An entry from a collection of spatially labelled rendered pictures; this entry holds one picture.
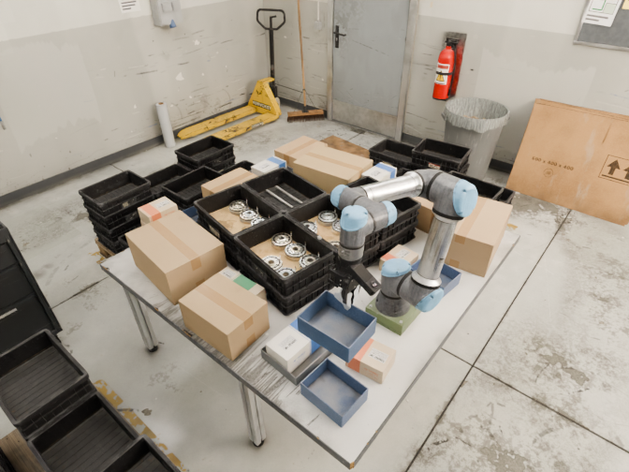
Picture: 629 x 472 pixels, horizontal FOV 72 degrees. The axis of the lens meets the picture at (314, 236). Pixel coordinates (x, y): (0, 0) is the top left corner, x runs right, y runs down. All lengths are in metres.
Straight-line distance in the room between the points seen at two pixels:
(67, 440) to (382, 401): 1.33
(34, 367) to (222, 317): 0.99
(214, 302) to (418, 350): 0.86
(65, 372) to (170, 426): 0.61
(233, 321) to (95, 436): 0.80
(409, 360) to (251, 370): 0.63
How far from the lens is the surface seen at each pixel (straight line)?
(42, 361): 2.43
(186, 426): 2.55
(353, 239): 1.22
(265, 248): 2.11
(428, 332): 1.95
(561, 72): 4.45
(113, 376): 2.87
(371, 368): 1.71
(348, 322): 1.44
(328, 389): 1.72
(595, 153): 4.37
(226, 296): 1.85
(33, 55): 4.68
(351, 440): 1.63
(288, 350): 1.72
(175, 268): 1.99
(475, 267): 2.25
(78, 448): 2.21
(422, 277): 1.69
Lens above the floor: 2.14
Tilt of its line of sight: 37 degrees down
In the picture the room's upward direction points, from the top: 1 degrees counter-clockwise
